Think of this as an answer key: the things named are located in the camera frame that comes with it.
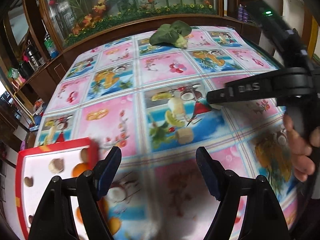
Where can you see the purple bottles on shelf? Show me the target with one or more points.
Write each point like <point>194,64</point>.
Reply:
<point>242,14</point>

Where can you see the red white shallow box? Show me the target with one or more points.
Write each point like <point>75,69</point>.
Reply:
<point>33,162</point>

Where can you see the beige round cake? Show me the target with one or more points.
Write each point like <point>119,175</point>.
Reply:
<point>56,165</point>

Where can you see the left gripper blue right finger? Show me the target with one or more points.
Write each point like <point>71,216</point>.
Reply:
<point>206,166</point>

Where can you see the black thermos flask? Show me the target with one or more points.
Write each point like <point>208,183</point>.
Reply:
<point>33,56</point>

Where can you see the green cap plastic bottle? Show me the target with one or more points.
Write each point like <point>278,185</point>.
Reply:
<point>52,50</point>

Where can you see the beige cake block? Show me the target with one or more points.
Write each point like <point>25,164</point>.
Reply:
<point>184,135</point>

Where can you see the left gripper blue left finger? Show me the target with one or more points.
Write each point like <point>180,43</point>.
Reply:
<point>106,170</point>

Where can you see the dark wooden side cabinet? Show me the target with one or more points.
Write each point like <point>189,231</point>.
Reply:
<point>42,84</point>

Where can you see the person's right hand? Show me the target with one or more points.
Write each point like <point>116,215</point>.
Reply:
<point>301,150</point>

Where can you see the colourful fruit print tablecloth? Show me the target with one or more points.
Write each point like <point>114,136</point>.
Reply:
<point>133,95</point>

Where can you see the orange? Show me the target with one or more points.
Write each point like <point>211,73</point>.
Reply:
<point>79,169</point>
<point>78,215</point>

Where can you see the dark red date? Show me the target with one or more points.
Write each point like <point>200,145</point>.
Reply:
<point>30,218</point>

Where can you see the glass cabinet with flower decor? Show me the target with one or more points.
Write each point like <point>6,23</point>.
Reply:
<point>73,20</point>

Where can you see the green leafy vegetable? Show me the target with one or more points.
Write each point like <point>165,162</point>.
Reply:
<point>174,34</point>

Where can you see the brown kiwi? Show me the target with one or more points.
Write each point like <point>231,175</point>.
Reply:
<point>84,155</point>
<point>28,181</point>

